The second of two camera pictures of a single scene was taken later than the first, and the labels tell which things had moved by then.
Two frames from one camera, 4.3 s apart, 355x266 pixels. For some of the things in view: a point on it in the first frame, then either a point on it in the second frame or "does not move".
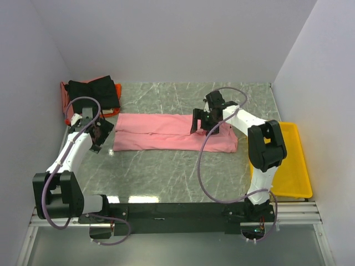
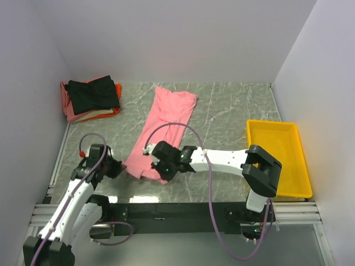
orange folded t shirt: [116, 111] does not move
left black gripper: [105, 127] → [118, 167]
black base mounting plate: [193, 218] does not move
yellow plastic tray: [292, 179] does not move
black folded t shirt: [103, 89] does not move
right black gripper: [199, 114] → [157, 164]
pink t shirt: [170, 133] → [167, 106]
